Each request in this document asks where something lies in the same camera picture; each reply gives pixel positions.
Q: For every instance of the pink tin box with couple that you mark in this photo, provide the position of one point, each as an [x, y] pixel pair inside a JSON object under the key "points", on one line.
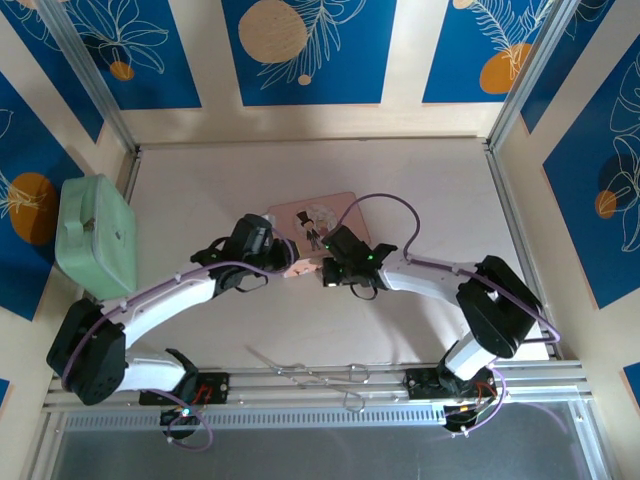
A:
{"points": [[300, 220]]}

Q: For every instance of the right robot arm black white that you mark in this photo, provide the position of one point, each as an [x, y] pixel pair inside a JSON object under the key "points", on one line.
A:
{"points": [[425, 280]]}

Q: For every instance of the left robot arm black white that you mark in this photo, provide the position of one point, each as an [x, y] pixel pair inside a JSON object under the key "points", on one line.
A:
{"points": [[165, 296]]}

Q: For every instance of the mint green carry case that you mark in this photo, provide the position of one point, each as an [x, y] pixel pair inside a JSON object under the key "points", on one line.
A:
{"points": [[95, 235]]}

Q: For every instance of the grey metal panel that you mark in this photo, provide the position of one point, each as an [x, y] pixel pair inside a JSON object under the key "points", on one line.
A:
{"points": [[320, 456]]}

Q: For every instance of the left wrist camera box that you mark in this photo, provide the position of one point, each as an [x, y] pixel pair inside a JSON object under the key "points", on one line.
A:
{"points": [[270, 219]]}

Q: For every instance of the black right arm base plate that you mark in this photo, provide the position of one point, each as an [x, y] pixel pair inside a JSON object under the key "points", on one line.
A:
{"points": [[420, 382]]}

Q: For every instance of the aluminium front frame rail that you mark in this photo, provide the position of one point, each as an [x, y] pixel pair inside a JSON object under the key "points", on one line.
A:
{"points": [[260, 395]]}

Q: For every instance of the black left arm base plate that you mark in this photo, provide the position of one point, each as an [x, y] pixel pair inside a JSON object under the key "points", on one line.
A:
{"points": [[217, 387]]}

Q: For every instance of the aluminium corner post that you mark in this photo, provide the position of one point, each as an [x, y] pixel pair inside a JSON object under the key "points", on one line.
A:
{"points": [[530, 65], [85, 60]]}

